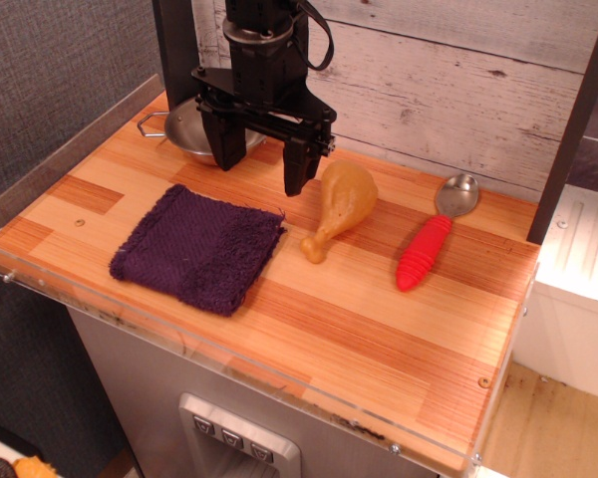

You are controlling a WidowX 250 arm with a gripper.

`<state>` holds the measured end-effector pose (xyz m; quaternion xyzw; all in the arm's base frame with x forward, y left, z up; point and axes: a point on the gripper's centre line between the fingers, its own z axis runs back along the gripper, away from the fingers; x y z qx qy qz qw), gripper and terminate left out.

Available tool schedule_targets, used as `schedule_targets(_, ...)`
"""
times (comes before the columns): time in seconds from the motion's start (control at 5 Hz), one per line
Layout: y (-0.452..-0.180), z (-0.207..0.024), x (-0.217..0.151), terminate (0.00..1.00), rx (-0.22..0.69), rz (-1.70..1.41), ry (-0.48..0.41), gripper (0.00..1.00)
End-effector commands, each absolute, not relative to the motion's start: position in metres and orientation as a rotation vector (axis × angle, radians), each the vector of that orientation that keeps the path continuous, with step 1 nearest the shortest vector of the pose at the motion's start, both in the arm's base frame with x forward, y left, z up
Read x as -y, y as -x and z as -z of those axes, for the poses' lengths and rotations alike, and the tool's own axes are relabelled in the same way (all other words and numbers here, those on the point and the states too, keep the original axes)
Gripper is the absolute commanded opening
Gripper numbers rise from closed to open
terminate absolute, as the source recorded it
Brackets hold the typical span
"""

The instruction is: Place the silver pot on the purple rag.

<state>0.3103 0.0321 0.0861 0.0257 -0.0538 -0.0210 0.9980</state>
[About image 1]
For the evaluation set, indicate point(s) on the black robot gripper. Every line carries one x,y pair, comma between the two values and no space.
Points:
265,90

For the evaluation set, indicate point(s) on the silver metal pot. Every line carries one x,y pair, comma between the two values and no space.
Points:
183,128

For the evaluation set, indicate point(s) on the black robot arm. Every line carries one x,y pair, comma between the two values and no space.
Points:
268,14

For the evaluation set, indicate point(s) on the purple rag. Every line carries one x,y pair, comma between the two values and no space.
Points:
204,252

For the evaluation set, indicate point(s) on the toy chicken drumstick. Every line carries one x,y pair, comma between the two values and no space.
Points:
348,196

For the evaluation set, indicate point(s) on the clear acrylic edge guard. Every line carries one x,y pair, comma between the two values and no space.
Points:
415,373

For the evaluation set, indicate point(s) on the grey toy fridge cabinet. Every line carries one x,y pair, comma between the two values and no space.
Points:
144,384

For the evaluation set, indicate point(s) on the silver dispenser panel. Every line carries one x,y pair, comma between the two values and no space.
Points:
224,444

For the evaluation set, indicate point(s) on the white toy sink unit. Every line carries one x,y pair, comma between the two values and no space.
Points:
558,334

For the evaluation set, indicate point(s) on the orange object bottom left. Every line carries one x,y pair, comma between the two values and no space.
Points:
33,467

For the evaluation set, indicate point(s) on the dark vertical post left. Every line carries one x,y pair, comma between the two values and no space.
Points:
178,49

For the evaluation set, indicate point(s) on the dark vertical post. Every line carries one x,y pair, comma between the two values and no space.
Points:
178,49
580,115

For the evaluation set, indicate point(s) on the red handled metal spoon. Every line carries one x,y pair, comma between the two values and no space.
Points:
457,197

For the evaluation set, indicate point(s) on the dark vertical post right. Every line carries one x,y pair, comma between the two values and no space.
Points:
580,115

